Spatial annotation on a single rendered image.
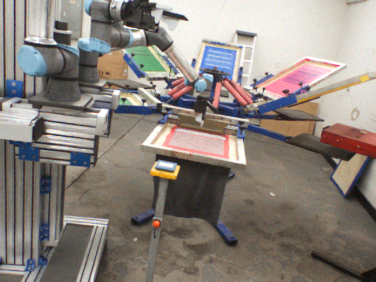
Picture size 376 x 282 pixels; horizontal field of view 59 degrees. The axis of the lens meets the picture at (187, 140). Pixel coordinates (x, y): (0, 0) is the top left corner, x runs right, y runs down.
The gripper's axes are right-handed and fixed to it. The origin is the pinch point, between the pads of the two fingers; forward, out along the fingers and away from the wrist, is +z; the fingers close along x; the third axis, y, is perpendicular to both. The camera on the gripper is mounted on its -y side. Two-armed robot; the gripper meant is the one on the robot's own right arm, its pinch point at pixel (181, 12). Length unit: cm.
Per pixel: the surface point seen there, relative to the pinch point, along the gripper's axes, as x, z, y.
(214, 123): -125, -12, 47
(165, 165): -48, -13, 65
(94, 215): -133, -99, 151
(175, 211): -82, -13, 101
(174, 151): -66, -16, 61
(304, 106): -564, 41, 29
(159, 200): -50, -13, 84
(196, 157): -69, -4, 61
